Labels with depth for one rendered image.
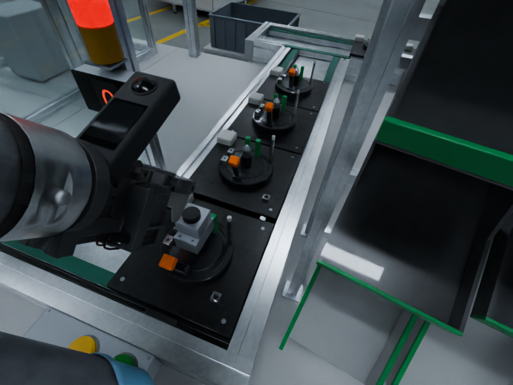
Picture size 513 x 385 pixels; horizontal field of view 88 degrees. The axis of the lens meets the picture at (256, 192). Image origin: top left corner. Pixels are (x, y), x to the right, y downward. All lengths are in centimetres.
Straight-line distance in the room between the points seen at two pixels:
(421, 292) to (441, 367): 20
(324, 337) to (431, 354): 15
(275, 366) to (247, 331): 11
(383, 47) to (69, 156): 24
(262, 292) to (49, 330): 35
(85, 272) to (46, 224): 43
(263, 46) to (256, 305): 129
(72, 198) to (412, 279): 30
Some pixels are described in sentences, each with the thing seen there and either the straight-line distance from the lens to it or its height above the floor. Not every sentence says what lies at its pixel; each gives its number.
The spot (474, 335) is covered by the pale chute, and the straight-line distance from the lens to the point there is 50.
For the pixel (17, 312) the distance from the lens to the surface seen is 76.
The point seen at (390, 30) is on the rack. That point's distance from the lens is 26.
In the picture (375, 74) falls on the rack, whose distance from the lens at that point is 27.
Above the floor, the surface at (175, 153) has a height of 86.
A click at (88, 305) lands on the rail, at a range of 58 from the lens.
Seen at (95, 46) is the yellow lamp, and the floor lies 129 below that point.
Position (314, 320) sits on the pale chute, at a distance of 45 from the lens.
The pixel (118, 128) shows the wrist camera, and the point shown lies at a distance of 26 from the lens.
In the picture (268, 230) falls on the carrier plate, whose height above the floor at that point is 97.
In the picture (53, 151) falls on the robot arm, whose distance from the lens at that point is 19.
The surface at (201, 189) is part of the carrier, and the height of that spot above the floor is 97.
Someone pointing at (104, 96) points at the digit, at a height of 121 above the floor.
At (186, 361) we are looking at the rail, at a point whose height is 96.
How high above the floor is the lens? 144
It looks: 48 degrees down
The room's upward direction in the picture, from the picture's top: 5 degrees clockwise
